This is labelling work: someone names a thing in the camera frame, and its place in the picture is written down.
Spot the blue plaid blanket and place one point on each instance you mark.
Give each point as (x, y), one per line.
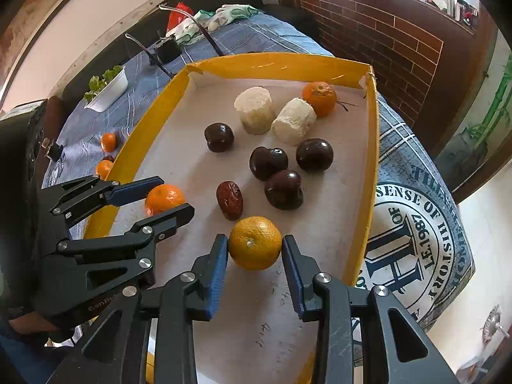
(396, 136)

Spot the small metal object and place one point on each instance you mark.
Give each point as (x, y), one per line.
(494, 324)

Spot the small black box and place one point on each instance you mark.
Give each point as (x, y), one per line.
(168, 50)

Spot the green leafy vegetables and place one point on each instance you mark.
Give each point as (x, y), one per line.
(100, 80)

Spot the red plastic bag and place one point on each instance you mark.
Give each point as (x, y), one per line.
(178, 14)

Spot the white bowl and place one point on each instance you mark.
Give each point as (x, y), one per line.
(110, 90)

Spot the yellowish mandarin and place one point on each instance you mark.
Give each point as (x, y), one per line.
(255, 243)

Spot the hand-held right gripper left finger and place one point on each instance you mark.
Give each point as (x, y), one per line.
(216, 278)

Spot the dark purple plum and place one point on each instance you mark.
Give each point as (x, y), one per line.
(315, 154)
(219, 136)
(268, 162)
(283, 189)

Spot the small black device with cork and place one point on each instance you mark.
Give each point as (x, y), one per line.
(52, 150)

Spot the bamboo wall sticker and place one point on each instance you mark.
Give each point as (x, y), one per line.
(496, 104)

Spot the person's left forearm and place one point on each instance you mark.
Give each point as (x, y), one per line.
(24, 354)

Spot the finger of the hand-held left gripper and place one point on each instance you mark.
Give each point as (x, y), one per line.
(134, 191)
(172, 216)

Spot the orange mandarin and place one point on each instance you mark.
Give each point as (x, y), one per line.
(103, 168)
(319, 98)
(108, 141)
(164, 199)

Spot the yellow-edged cardboard tray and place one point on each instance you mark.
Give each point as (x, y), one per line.
(256, 308)

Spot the white work glove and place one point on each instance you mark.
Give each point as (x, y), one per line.
(188, 28)
(236, 12)

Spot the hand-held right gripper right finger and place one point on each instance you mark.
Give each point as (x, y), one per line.
(294, 282)

